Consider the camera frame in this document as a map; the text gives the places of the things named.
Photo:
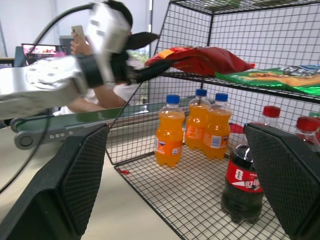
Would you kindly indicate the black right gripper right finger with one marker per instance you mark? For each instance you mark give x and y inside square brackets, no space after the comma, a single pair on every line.
[287,180]

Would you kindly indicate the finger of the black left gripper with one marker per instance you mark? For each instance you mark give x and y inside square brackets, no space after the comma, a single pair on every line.
[155,69]
[142,39]

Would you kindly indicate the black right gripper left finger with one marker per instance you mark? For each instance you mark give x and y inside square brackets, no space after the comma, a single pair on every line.
[50,190]

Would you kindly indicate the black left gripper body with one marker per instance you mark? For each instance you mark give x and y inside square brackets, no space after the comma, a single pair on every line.
[121,66]

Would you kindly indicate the red chip bag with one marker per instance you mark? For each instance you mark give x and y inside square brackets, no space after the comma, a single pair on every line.
[207,61]

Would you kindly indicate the green conveyor belt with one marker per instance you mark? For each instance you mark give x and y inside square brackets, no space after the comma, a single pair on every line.
[75,120]

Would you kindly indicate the person's bare hand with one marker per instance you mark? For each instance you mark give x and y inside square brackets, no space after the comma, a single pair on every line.
[80,47]

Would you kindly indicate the person in white shirt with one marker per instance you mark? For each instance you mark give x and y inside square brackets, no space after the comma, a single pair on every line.
[110,100]

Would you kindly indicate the cola bottle red label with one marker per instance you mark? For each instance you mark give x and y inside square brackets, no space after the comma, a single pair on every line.
[307,125]
[240,175]
[271,112]

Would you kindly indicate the gold smartphone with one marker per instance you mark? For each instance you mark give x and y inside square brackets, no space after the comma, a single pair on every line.
[78,32]

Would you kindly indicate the orange soda bottle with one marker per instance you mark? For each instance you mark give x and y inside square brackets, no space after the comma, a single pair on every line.
[217,130]
[196,125]
[168,130]

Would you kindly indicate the small red clip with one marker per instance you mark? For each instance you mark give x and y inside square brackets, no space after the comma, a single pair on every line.
[123,171]

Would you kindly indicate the computer monitor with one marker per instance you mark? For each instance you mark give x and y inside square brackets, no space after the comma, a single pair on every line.
[40,50]

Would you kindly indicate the green chip bag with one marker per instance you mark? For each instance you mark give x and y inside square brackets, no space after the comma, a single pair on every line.
[270,80]

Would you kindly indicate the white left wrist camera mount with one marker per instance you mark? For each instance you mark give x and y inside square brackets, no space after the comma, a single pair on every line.
[107,32]

